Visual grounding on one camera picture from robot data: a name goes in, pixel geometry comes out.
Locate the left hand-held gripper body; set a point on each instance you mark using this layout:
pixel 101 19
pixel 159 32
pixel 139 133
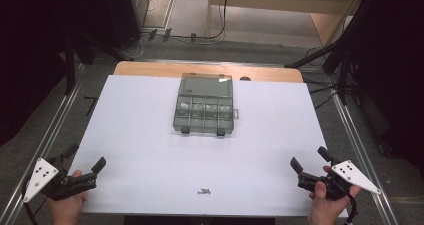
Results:
pixel 75 183

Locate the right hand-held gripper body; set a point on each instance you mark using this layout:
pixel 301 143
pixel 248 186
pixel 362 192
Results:
pixel 313 181

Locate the grey clear plastic compartment box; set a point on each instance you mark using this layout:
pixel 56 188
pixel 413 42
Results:
pixel 203 108

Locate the person's left hand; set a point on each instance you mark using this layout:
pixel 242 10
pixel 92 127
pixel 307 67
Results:
pixel 66 211

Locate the person's right hand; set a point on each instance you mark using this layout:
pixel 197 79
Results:
pixel 325 210

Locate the white table board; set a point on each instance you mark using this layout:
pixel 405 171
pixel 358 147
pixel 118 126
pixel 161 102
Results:
pixel 150 158

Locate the black metal stand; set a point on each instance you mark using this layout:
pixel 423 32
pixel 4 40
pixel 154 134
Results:
pixel 70 68

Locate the black tripod stand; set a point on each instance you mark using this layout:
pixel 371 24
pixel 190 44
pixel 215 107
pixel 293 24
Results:
pixel 340 61

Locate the dark curtain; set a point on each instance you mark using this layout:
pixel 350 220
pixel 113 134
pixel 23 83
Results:
pixel 396 68
pixel 30 51

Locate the wooden table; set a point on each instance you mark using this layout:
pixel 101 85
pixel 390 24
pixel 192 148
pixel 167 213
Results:
pixel 150 69

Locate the black cabinet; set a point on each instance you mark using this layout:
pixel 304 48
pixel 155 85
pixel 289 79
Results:
pixel 128 15

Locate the light wooden furniture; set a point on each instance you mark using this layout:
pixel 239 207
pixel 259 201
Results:
pixel 276 3

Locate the aluminium floor rail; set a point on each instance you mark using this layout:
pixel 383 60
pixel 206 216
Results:
pixel 360 145
pixel 43 145

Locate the black angled floor bracket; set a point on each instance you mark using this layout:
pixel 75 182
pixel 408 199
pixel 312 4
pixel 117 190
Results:
pixel 90 105

